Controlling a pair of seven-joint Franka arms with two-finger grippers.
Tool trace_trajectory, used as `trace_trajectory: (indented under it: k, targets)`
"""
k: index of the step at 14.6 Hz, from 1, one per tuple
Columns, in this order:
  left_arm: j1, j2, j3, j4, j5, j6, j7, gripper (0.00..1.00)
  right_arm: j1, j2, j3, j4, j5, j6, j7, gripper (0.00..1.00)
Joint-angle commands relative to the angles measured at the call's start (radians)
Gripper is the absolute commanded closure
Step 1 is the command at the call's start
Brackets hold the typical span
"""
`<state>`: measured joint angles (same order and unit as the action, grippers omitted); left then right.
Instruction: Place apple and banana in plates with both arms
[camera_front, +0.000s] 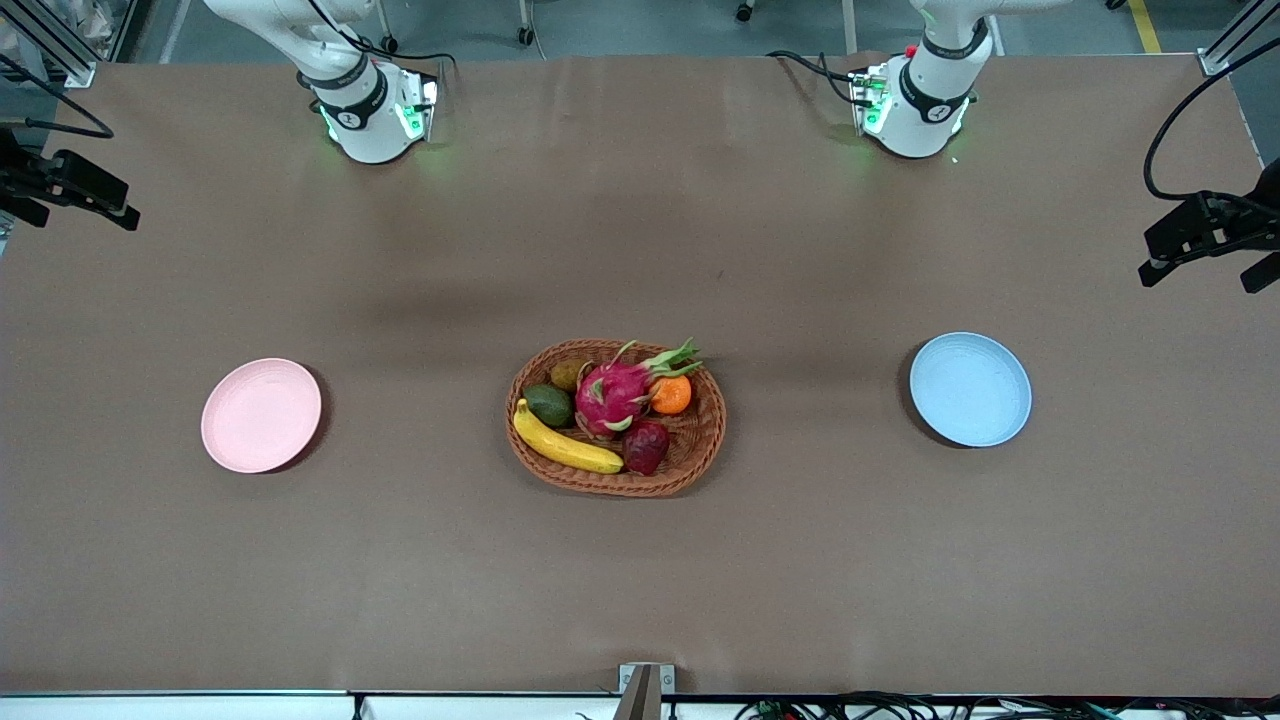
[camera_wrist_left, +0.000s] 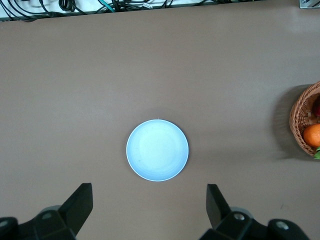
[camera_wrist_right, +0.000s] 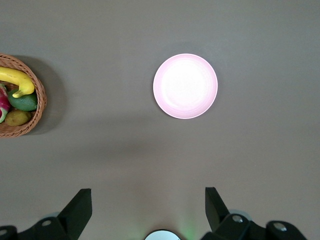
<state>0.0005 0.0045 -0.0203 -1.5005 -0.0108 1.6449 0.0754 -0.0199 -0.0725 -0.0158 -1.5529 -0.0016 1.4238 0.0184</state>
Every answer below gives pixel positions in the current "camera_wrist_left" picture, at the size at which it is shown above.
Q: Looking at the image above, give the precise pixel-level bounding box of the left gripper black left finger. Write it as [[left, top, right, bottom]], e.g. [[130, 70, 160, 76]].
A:
[[18, 183, 94, 240]]

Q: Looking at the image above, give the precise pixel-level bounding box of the aluminium profile bracket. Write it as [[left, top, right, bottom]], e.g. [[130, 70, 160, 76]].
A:
[[299, 0, 320, 10]]

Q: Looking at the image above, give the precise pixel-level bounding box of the black cable with white label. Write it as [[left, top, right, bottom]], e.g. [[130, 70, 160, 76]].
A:
[[112, 0, 176, 11]]

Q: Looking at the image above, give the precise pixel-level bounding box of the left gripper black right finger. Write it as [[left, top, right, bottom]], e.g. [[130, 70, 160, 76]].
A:
[[199, 184, 271, 240]]

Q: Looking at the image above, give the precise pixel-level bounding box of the dark red apple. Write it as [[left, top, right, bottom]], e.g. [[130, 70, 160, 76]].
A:
[[312, 96, 320, 116]]

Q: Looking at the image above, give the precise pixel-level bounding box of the brown woven wicker basket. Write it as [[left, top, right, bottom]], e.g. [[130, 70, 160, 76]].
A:
[[289, 80, 320, 158]]

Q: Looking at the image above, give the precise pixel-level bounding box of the orange mandarin fruit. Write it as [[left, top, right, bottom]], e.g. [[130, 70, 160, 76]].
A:
[[303, 123, 320, 148]]

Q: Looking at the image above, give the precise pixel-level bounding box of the light blue round plate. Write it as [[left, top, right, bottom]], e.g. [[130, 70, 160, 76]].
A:
[[125, 119, 189, 182]]

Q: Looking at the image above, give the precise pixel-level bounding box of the black coiled cable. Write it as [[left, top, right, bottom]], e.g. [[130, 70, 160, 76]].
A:
[[58, 0, 78, 12]]

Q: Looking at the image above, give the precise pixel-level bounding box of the teal cable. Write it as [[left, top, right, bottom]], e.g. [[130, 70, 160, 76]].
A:
[[98, 0, 115, 13]]

